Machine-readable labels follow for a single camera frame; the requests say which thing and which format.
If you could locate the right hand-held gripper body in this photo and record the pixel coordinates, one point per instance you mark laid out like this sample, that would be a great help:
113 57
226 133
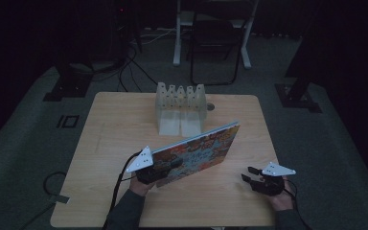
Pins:
273 179

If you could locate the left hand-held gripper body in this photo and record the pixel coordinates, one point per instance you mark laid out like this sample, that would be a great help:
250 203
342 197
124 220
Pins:
142 161

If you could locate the colourful cartoon picture book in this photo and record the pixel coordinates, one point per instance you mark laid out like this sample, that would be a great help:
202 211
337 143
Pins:
201 153

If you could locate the translucent plastic book rack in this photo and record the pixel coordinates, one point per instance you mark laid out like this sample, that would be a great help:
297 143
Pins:
180 105

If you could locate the person's right hand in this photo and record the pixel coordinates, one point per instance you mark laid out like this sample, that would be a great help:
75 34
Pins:
282 199

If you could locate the person's left hand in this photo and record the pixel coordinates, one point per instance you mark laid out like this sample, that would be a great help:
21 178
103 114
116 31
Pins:
140 188

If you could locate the grey round table grommet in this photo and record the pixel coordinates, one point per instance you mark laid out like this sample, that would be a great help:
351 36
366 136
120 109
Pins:
211 107

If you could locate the black stand with flat base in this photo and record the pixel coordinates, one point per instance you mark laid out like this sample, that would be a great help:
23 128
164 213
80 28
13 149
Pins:
70 83
300 92

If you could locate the grey tape piece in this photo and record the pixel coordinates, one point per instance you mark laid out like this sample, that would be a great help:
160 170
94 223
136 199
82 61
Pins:
59 199

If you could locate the black folding chair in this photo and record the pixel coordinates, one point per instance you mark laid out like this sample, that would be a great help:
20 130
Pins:
215 35

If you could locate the white desk frame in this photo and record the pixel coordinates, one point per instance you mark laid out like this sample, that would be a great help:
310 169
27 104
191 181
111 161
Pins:
179 38

